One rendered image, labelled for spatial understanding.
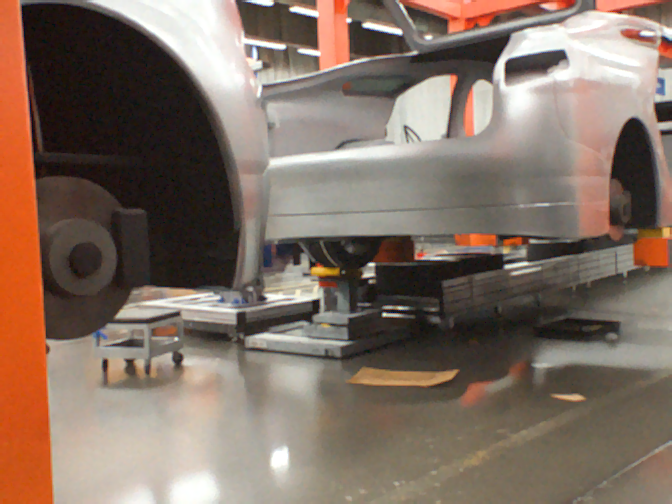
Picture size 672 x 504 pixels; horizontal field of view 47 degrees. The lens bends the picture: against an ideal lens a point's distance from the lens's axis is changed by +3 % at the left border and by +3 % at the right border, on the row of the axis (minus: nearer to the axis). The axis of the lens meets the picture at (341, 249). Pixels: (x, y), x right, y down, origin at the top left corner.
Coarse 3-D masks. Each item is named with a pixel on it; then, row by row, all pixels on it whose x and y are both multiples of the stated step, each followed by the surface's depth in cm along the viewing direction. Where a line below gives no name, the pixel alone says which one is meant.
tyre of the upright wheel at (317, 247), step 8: (312, 248) 493; (320, 248) 489; (328, 248) 484; (336, 248) 485; (376, 248) 520; (312, 256) 499; (320, 256) 495; (336, 256) 487; (344, 256) 492; (352, 256) 500; (368, 256) 513; (320, 264) 505; (328, 264) 501; (336, 264) 496; (344, 264) 494; (352, 264) 499; (360, 264) 506; (368, 264) 514
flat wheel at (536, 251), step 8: (536, 240) 809; (544, 240) 817; (552, 240) 819; (560, 240) 817; (568, 240) 765; (576, 240) 764; (528, 248) 790; (536, 248) 777; (544, 248) 770; (552, 248) 766; (560, 248) 763; (568, 248) 762; (576, 248) 763; (584, 248) 767; (592, 248) 778; (528, 256) 791; (536, 256) 778; (544, 256) 771; (552, 256) 767; (560, 256) 764
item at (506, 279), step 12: (528, 264) 641; (540, 264) 657; (552, 264) 676; (564, 264) 697; (576, 264) 722; (468, 276) 559; (480, 276) 572; (492, 276) 588; (504, 276) 603; (516, 276) 620; (528, 276) 638; (444, 288) 534; (456, 288) 543; (468, 288) 559; (480, 288) 572
